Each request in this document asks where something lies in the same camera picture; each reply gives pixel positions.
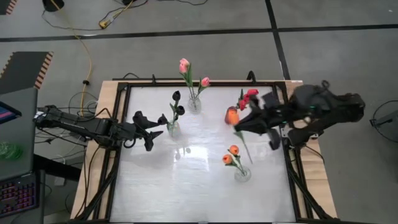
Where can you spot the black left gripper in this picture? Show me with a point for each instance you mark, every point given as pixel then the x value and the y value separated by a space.
pixel 132 132

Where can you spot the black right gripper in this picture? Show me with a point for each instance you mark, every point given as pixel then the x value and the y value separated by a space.
pixel 272 118

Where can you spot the orange artificial tulip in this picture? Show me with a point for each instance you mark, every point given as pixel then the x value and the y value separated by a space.
pixel 227 159
pixel 234 149
pixel 231 118

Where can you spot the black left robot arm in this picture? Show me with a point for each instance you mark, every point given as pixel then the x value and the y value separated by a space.
pixel 77 124

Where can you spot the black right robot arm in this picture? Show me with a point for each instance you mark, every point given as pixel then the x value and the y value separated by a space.
pixel 326 105

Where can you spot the clear ribbed glass jar vase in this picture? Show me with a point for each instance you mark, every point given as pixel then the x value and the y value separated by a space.
pixel 174 130

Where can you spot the clear bottle-shaped glass vase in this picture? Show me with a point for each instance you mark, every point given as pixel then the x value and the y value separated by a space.
pixel 194 106

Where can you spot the clear diamond-cut glass vase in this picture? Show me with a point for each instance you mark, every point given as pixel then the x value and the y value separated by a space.
pixel 242 175

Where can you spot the black desk beam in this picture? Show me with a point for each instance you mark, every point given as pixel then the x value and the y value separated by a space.
pixel 56 168

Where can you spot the grey stand leg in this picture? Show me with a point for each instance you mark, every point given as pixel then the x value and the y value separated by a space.
pixel 384 119

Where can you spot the black round floor object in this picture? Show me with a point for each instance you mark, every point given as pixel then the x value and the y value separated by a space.
pixel 128 2
pixel 53 4

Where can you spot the black mat with striped edge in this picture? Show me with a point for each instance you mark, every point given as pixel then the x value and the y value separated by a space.
pixel 4 4
pixel 21 71

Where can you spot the green translucent plastic item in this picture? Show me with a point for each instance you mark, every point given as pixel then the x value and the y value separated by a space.
pixel 9 151

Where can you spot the small tilted display screen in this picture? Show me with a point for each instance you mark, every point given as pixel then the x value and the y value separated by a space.
pixel 7 113

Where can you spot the black metal table frame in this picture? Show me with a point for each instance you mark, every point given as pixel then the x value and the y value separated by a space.
pixel 202 84

